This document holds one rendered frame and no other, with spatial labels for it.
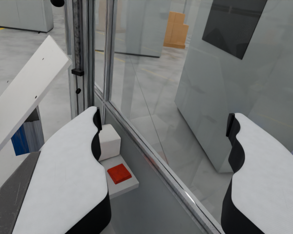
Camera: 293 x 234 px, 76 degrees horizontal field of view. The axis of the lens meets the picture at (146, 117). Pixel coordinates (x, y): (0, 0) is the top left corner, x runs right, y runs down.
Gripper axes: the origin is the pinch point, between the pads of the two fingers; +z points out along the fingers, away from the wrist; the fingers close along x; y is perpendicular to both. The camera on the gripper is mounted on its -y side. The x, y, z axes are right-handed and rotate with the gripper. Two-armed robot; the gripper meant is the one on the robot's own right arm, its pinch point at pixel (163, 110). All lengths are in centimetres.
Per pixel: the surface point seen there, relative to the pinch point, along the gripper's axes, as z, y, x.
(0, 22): 622, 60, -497
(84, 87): 72, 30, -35
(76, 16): 72, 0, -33
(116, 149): 54, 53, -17
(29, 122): 35, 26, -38
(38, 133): 36, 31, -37
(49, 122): 182, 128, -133
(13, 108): 33, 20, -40
